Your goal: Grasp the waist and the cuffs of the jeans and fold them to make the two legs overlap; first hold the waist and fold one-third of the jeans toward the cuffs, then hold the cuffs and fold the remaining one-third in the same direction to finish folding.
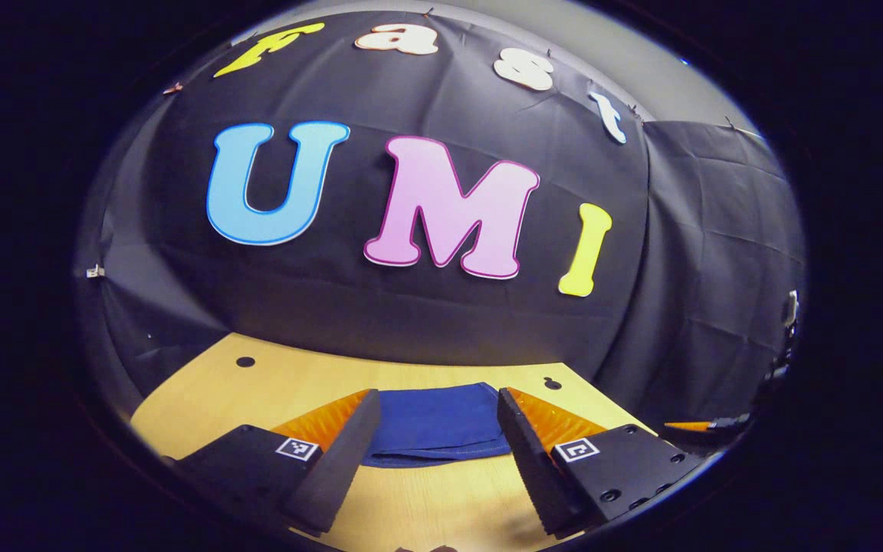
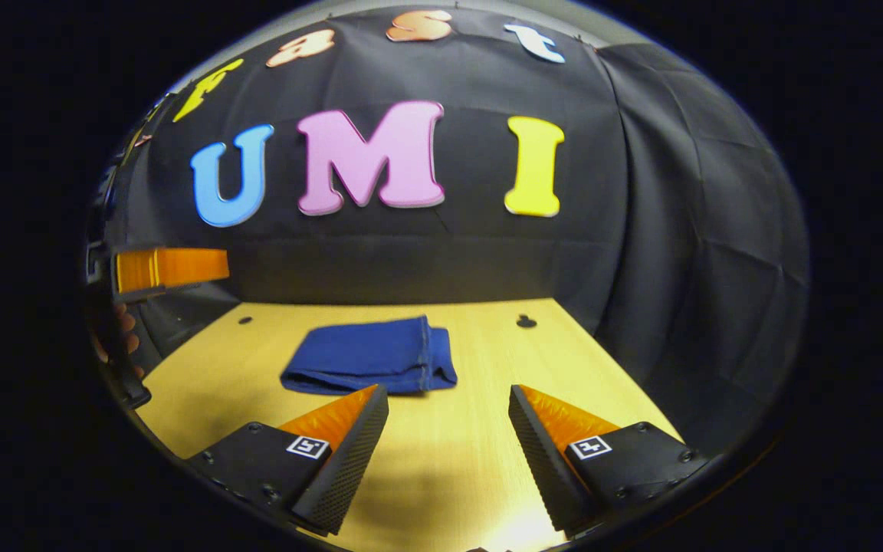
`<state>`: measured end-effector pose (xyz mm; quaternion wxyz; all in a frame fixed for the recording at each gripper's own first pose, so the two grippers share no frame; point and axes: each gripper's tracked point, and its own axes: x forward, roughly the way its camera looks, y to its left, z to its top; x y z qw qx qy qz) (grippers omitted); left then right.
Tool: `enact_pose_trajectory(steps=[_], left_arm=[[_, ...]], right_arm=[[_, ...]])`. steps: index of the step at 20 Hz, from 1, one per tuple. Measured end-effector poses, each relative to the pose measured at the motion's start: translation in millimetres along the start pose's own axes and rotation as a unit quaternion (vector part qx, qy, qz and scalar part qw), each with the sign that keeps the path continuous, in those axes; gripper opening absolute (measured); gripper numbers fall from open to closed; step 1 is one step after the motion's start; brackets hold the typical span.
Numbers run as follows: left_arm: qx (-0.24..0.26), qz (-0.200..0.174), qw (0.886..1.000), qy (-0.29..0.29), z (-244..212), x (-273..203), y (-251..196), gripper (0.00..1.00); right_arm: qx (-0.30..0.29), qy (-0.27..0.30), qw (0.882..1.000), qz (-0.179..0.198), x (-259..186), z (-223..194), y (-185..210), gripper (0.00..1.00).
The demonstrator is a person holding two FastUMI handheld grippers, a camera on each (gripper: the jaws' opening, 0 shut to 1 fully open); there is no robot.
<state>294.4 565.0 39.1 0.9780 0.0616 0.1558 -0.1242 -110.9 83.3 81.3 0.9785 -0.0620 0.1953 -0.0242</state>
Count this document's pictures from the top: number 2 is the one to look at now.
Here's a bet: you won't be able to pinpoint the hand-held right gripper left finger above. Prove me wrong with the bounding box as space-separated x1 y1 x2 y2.
185 383 390 536

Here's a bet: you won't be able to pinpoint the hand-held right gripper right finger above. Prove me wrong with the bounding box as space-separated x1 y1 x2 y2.
508 383 711 537

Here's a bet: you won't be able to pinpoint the blue denim jeans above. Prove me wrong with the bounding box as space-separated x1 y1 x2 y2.
281 314 458 397

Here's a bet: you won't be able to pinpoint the black backdrop cloth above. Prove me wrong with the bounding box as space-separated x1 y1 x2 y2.
85 4 810 461

